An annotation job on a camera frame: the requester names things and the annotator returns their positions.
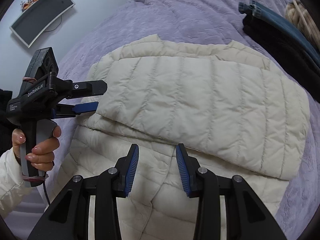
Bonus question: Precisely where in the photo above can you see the beige quilted down jacket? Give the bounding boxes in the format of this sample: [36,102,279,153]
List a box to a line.
[50,35,310,239]

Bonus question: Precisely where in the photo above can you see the left forearm white sleeve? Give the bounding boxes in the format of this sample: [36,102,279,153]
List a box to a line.
[0,148,31,218]

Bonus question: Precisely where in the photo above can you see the person left hand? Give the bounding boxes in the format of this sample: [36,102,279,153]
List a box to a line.
[12,126,61,172]

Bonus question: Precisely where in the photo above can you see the folded black garment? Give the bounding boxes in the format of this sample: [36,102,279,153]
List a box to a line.
[242,16,319,101]

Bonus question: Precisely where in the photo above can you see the purple embossed bed blanket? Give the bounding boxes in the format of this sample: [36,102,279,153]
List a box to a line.
[59,0,319,239]

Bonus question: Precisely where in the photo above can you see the folded blue jeans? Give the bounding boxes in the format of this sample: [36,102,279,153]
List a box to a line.
[238,0,319,65]

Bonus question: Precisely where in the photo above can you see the striped beige garment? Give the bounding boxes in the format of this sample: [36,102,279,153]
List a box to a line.
[285,0,320,51]

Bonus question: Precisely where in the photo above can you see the wall mounted curved monitor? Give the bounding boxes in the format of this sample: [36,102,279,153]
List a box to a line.
[10,0,75,48]

